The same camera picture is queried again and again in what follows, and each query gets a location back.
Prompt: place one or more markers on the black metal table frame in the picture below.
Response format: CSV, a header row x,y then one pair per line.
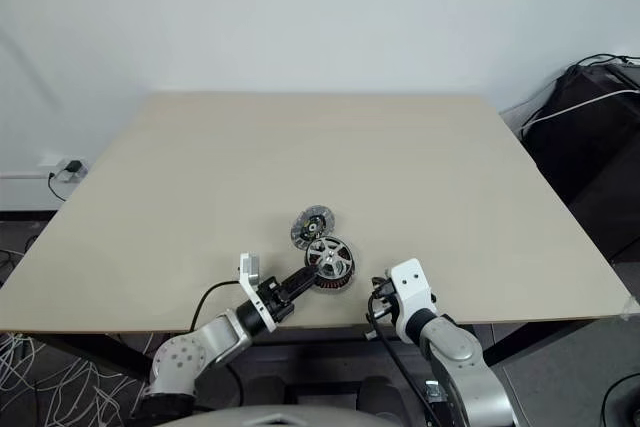
x,y
100,352

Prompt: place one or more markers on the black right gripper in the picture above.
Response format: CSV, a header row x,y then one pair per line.
x,y
384,292

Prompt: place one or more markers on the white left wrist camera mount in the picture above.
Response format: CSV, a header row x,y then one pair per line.
x,y
248,269

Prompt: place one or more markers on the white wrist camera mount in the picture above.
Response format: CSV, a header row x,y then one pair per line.
x,y
248,269
410,282

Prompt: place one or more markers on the grey round motor housing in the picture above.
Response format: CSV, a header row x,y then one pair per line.
x,y
312,224

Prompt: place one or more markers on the grey robot torso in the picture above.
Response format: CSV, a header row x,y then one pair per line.
x,y
275,419

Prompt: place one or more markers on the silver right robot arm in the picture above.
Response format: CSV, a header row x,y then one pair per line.
x,y
450,342

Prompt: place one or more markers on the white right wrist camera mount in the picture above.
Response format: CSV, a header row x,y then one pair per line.
x,y
410,282

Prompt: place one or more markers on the silver spoked motor rotor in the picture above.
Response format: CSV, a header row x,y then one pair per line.
x,y
330,257

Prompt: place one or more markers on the clear tape piece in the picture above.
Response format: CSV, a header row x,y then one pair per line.
x,y
630,307

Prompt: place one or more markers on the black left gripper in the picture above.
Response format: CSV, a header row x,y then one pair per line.
x,y
277,297

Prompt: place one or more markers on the white wall power outlet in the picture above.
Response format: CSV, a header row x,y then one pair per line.
x,y
50,163

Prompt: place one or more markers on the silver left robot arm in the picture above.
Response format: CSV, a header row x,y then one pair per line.
x,y
220,334

